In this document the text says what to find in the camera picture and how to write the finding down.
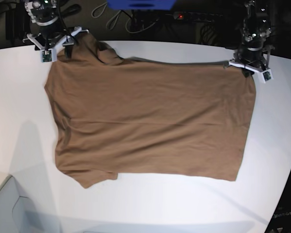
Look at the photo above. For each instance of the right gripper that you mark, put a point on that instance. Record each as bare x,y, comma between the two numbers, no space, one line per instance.
57,42

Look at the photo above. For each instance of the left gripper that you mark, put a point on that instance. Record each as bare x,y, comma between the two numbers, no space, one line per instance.
257,65

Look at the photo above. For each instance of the brown t-shirt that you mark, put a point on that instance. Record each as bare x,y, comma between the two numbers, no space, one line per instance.
131,115

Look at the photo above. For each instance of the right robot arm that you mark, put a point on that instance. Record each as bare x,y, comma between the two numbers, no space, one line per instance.
53,32

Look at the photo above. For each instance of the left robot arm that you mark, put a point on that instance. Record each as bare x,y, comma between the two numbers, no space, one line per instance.
253,55

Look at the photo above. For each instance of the black equipment box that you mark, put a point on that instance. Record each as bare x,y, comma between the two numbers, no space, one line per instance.
15,22

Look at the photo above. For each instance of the blue box overhead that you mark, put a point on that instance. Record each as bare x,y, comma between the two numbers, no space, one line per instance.
141,4

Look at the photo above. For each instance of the black power strip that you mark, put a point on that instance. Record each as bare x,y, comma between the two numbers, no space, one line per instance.
193,17

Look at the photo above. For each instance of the white bin at corner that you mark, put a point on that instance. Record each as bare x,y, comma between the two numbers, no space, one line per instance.
15,213

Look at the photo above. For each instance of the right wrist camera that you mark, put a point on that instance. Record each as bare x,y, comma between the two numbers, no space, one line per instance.
49,55

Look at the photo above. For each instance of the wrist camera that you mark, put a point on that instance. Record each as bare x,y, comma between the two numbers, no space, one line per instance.
49,55
265,76

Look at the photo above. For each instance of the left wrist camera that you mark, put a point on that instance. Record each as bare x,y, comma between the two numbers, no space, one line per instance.
265,76

